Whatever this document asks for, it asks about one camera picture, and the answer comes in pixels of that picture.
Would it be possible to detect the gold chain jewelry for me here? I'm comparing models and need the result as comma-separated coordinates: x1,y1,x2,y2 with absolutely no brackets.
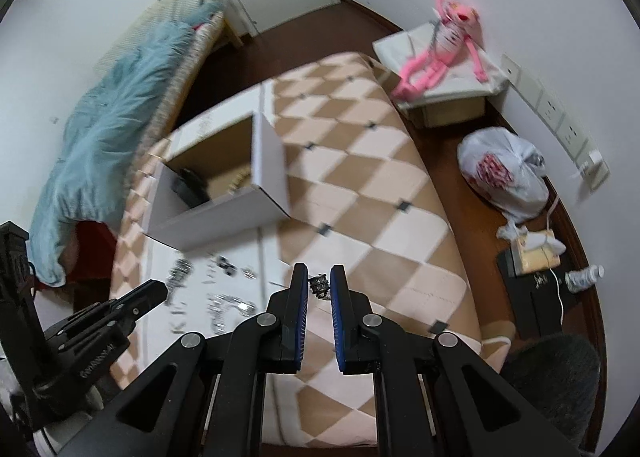
224,168,252,194

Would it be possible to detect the white paper sheet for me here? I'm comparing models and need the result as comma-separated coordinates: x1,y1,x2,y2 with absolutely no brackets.
141,224,297,338

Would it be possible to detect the white cable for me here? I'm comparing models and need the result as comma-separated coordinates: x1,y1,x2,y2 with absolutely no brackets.
541,192,567,329

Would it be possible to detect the clear plastic bottle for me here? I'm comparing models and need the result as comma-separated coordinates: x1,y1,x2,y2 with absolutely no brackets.
565,264,605,294

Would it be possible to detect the wall socket panel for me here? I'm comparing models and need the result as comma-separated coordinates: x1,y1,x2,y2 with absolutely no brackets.
500,53,612,194

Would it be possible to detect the silver jewelry group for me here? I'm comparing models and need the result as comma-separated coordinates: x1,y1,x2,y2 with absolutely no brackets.
162,253,261,336

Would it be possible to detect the small black jewelry piece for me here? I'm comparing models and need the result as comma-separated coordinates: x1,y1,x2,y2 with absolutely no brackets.
309,274,332,301

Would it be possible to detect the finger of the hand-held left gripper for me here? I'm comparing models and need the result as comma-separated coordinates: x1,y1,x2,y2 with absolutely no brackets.
107,279,169,334

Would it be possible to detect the dark grey chair cushion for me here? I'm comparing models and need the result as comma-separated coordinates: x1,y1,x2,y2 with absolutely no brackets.
499,333,602,454

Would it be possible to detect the white charger plug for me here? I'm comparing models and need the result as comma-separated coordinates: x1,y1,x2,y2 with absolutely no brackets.
574,151,604,178

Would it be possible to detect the red cloth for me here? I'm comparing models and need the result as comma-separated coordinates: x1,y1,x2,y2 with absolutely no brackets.
64,219,122,288

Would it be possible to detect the tissue box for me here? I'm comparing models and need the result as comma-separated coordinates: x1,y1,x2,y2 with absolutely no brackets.
509,231,566,277

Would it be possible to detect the blue fluffy blanket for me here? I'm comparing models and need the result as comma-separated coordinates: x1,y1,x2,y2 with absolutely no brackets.
27,2,227,288

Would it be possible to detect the white plastic bag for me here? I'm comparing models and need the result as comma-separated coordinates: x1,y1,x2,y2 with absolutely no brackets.
457,127,551,226

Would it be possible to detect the beige checkered blanket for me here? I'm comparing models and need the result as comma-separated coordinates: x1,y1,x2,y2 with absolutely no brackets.
107,52,484,447

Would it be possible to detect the white bedside cabinet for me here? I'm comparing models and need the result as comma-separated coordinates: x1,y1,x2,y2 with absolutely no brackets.
372,22,516,129

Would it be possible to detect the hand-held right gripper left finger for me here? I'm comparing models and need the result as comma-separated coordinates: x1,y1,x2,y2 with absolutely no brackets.
60,263,309,457

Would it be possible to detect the wicker bed frame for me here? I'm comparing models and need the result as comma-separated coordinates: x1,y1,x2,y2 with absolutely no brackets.
94,0,246,140

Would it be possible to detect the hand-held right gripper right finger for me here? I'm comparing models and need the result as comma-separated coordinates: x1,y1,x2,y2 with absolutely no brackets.
330,264,582,457

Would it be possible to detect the black pouch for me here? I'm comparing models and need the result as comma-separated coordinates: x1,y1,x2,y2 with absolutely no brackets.
171,168,211,208

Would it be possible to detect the pink plush toy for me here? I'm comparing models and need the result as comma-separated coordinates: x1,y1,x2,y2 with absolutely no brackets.
390,0,488,102

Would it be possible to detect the white cardboard box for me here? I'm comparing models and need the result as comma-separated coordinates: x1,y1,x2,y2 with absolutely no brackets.
142,82,292,254

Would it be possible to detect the black flat box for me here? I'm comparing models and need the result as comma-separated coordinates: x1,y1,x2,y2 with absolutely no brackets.
496,247,595,342

